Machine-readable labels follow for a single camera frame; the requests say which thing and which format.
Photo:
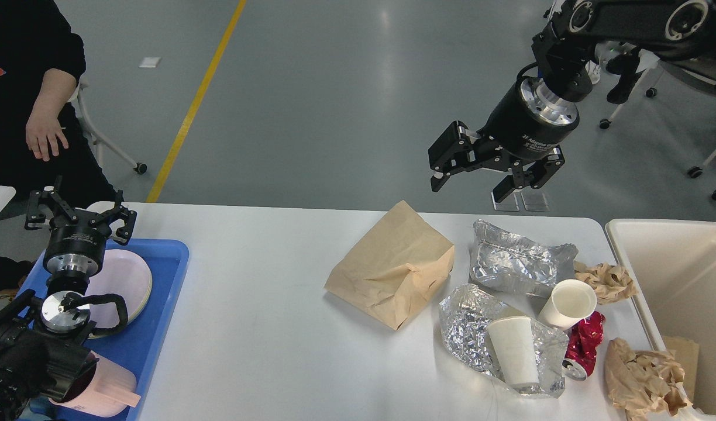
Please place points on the pink mug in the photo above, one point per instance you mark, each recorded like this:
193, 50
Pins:
105, 390

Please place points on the white chair left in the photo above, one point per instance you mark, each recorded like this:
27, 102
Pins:
99, 140

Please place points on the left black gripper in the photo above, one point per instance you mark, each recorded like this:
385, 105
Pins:
76, 247

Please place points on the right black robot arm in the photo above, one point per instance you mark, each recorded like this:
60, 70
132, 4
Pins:
615, 33

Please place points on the seated person in black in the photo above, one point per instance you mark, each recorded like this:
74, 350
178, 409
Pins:
41, 63

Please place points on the cream plastic bin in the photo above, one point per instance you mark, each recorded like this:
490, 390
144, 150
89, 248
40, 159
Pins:
674, 265

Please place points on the grey floor plate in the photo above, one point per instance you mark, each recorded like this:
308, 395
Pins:
535, 201
509, 204

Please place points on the white paper cup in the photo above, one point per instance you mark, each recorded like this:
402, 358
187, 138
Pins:
512, 341
570, 302

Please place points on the crushed red can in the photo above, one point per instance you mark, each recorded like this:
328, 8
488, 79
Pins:
582, 350

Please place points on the seated person's hand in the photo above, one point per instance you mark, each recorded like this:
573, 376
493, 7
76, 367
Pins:
44, 135

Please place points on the large crumpled brown paper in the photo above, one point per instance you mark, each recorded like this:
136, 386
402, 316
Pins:
644, 382

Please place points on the foil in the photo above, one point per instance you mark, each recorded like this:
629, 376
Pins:
511, 263
464, 316

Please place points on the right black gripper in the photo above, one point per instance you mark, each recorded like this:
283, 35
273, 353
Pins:
520, 137

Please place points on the blue plastic tray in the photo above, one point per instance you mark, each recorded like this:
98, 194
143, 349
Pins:
139, 345

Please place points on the brown paper bag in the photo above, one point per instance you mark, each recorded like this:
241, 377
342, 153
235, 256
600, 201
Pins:
395, 269

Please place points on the cream office chair right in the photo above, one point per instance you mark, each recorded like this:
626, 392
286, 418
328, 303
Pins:
656, 88

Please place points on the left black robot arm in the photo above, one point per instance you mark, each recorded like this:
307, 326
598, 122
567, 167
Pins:
42, 348

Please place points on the pink plate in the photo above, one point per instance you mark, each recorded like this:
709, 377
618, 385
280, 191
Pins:
127, 274

